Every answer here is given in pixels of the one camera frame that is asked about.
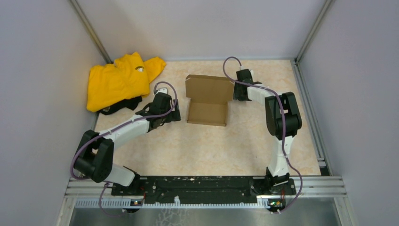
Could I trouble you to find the brown cardboard box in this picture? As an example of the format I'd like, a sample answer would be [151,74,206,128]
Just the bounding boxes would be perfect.
[185,74,234,127]

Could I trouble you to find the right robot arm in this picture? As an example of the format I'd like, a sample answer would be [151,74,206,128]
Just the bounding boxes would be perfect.
[233,69,302,194]

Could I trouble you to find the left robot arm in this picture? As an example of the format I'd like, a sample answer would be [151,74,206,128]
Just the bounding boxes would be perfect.
[71,92,181,195]

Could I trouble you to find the black garment under shirt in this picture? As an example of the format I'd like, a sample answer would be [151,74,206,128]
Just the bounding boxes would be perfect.
[98,96,143,115]

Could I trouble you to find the yellow shirt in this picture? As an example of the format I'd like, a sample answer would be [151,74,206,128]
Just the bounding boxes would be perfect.
[86,52,167,112]

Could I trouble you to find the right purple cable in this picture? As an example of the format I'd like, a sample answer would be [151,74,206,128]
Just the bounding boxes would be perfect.
[222,56,303,214]

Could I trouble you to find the purple cable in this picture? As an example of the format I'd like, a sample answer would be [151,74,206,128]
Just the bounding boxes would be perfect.
[70,81,179,218]
[222,56,303,214]

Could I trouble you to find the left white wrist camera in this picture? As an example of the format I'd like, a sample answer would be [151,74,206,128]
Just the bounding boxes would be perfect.
[154,87,168,95]

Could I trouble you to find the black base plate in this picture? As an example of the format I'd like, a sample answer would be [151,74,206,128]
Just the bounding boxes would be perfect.
[111,176,296,204]

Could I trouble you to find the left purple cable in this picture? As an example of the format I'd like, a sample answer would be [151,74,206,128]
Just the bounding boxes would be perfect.
[70,81,179,218]

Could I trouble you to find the aluminium frame rail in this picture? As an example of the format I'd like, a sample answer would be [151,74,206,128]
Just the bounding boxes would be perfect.
[65,176,347,209]

